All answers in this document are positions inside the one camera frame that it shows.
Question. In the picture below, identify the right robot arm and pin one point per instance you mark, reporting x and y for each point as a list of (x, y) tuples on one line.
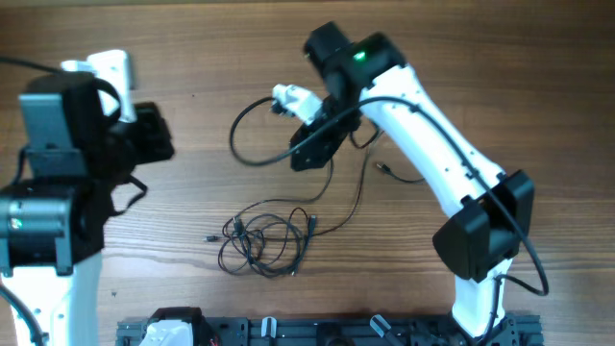
[(488, 211)]

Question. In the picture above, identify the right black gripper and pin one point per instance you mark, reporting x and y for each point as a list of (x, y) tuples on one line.
[(316, 144)]

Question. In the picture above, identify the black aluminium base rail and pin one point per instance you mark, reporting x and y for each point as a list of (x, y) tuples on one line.
[(336, 331)]

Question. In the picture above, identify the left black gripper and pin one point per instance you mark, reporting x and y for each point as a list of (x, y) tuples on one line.
[(161, 146)]

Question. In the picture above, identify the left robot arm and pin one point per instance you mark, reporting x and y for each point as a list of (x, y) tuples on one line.
[(52, 224)]

